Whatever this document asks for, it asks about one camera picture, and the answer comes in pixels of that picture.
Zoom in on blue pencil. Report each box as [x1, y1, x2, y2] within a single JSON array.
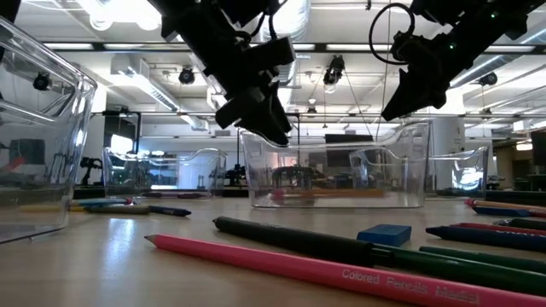
[[70, 196, 134, 209]]

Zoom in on black ceiling spotlight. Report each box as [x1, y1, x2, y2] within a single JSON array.
[[478, 71, 499, 88], [177, 65, 197, 86]]

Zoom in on black overhead camera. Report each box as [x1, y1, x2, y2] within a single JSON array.
[[322, 54, 346, 86]]

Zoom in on thick blue eraser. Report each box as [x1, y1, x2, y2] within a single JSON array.
[[357, 223, 413, 249]]

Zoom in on white pillar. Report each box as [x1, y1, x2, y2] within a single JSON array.
[[427, 87, 467, 192]]

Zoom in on clear plastic bin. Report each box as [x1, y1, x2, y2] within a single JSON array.
[[426, 146, 491, 198], [240, 120, 432, 210], [102, 147, 229, 200], [0, 16, 98, 245]]

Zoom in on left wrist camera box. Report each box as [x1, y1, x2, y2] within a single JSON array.
[[242, 35, 297, 71]]

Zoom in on silver ventilation duct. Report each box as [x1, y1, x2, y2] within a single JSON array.
[[264, 0, 312, 86]]

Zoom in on pink colored pencil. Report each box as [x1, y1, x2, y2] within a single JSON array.
[[143, 233, 546, 307]]

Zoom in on black silver frame crossbar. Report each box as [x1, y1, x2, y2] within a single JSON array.
[[42, 41, 546, 55]]

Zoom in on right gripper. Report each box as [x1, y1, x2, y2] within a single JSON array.
[[380, 32, 466, 123]]

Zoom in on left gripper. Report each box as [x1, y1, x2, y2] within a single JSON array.
[[191, 25, 293, 147]]

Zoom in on dark green coloured pencil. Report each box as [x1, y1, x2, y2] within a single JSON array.
[[212, 216, 546, 298]]

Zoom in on orange pencil red eraser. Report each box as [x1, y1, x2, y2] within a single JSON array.
[[463, 197, 546, 213]]

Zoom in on black monitor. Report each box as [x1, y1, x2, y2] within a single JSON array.
[[324, 133, 375, 168]]

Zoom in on dark blue crayon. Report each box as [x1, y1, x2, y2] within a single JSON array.
[[148, 205, 193, 218]]

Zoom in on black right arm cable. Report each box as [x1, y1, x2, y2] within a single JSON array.
[[369, 2, 417, 67]]

